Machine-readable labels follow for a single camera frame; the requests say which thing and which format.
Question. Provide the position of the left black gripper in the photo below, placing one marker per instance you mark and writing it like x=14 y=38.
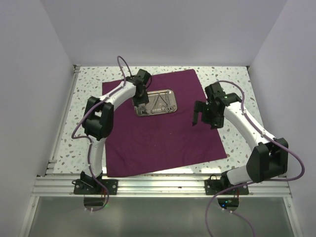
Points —
x=144 y=99

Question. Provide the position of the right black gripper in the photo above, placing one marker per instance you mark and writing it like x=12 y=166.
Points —
x=216 y=123

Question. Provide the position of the purple surgical cloth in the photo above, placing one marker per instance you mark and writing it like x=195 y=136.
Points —
x=139 y=145

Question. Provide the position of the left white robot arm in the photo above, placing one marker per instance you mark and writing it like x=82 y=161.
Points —
x=98 y=120

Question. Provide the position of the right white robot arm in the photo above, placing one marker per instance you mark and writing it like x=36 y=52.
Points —
x=268 y=158

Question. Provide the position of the steel surgical scissors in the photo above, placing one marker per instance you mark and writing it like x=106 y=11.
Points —
x=162 y=104

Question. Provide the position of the steel forceps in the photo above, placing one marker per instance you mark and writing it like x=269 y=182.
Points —
x=151 y=103

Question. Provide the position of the steel instrument tray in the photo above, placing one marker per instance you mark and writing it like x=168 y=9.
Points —
x=171 y=95

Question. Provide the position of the aluminium mounting rail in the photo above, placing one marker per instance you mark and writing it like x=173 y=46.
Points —
x=156 y=186

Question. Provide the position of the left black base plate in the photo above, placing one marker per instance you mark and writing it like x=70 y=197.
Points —
x=87 y=185

